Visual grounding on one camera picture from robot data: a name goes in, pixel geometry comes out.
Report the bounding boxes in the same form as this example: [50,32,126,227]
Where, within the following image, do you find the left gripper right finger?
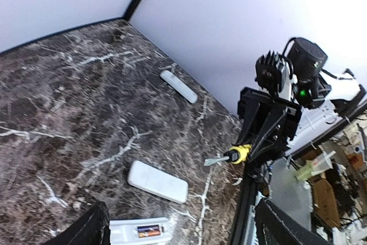
[255,199,330,245]

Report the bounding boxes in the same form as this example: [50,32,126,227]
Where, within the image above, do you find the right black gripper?
[232,87,302,165]

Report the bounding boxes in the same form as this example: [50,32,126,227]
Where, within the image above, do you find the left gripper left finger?
[44,201,111,245]

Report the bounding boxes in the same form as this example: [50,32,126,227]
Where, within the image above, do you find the white remote with display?
[110,217,173,244]

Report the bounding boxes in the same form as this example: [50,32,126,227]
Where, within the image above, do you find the yellow handled screwdriver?
[204,145,252,166]

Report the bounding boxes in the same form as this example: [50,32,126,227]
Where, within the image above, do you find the orange AAA battery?
[138,231,161,238]

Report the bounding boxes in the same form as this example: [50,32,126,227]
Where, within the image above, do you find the purple AAA battery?
[137,225,160,232]

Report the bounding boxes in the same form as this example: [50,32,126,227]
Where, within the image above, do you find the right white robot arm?
[233,37,366,165]

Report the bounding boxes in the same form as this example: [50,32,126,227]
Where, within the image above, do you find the white centre remote control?
[127,161,189,204]

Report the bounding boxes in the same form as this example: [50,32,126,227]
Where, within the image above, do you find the white remote control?
[160,70,198,104]
[127,161,189,204]

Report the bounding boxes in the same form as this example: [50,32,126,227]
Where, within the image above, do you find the white right remote control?
[160,70,198,104]

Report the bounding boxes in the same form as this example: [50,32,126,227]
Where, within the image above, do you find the black front table rail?
[228,170,257,245]

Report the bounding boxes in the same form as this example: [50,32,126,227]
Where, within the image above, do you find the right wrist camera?
[255,51,298,101]

